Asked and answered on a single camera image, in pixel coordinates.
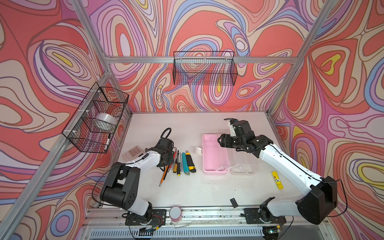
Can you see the small black clip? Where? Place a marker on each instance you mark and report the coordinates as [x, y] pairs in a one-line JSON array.
[[234, 203]]

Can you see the orange pencil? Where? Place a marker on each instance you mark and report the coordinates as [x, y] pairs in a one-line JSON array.
[[164, 175]]

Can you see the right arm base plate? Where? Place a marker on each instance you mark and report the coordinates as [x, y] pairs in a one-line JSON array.
[[261, 216]]

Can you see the black wire basket wall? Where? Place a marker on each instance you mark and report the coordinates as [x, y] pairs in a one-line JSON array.
[[204, 68], [81, 132]]

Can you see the yellow black utility knife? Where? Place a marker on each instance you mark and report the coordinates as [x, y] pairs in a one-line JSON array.
[[190, 162]]

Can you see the black marker in basket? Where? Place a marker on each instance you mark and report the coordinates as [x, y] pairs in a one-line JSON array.
[[107, 142]]

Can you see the black wire basket back wall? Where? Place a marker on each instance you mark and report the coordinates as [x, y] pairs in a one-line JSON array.
[[204, 68]]

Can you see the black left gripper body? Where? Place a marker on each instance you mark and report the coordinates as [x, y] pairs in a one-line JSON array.
[[169, 159]]

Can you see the teal utility knife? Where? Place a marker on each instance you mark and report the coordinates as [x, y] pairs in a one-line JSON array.
[[185, 164]]

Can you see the yellow glue stick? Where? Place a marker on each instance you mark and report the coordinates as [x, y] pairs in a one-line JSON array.
[[277, 180]]

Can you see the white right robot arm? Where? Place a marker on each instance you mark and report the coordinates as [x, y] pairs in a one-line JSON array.
[[318, 196]]

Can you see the pink white calculator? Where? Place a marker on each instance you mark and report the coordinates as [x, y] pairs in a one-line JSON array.
[[132, 154]]

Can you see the yellow black screwdriver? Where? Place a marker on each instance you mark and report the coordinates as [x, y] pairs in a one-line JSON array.
[[178, 164]]

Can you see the pink plastic tool box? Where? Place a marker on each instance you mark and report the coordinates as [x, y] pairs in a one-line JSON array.
[[221, 161]]

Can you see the grey duct tape roll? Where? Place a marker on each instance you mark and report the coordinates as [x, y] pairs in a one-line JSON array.
[[105, 122]]

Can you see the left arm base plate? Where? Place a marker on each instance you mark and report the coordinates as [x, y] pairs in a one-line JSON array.
[[155, 218]]

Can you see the black wire basket left wall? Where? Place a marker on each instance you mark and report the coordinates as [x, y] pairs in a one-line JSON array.
[[81, 132]]

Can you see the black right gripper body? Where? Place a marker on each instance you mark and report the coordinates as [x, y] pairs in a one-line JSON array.
[[229, 141]]

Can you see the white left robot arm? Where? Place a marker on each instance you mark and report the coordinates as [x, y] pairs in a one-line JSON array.
[[120, 189]]

